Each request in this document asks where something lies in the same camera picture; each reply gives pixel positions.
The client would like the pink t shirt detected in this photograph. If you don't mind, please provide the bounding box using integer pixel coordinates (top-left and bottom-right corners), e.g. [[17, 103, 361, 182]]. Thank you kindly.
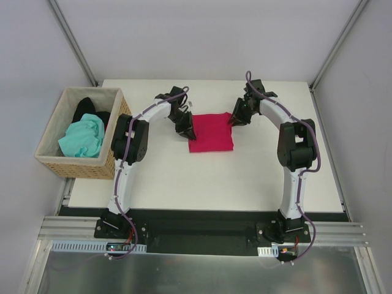
[[188, 112, 234, 153]]

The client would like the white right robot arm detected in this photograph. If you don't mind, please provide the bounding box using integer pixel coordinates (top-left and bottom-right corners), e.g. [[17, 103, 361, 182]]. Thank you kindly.
[[228, 80, 320, 221]]

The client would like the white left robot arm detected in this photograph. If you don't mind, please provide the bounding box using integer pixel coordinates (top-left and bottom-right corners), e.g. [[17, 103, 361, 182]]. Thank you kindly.
[[107, 86, 196, 214]]

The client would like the black t shirt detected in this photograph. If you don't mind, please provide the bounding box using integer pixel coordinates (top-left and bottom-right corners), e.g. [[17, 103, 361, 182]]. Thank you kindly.
[[72, 97, 110, 129]]

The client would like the teal t shirt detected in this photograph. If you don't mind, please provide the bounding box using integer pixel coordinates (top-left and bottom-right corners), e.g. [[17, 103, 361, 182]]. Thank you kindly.
[[58, 113, 105, 158]]

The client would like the wicker laundry basket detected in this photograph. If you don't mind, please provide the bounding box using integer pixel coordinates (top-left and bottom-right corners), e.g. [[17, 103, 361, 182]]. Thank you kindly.
[[35, 87, 131, 179]]

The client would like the right aluminium frame post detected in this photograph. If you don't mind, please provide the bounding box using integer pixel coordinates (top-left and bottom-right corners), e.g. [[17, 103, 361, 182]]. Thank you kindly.
[[309, 0, 371, 93]]

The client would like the aluminium frame post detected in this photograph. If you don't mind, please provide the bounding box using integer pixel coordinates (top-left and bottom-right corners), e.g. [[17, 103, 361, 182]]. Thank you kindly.
[[46, 0, 99, 87], [309, 0, 371, 93]]

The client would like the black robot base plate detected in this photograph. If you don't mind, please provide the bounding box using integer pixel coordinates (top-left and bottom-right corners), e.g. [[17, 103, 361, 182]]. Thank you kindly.
[[94, 209, 311, 257]]

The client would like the right white cable duct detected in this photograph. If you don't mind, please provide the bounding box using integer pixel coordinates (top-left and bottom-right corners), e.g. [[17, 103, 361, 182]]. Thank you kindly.
[[257, 246, 279, 258]]

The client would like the white cable duct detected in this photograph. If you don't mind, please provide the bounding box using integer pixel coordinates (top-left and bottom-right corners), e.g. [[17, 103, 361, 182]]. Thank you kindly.
[[257, 246, 279, 258], [51, 241, 133, 254]]

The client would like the left white cable duct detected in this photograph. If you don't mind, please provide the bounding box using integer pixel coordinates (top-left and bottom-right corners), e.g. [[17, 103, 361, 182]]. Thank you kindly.
[[51, 241, 133, 254]]

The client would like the left aluminium frame post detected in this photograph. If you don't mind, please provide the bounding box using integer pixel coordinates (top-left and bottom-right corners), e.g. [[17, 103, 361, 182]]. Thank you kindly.
[[46, 0, 99, 87]]

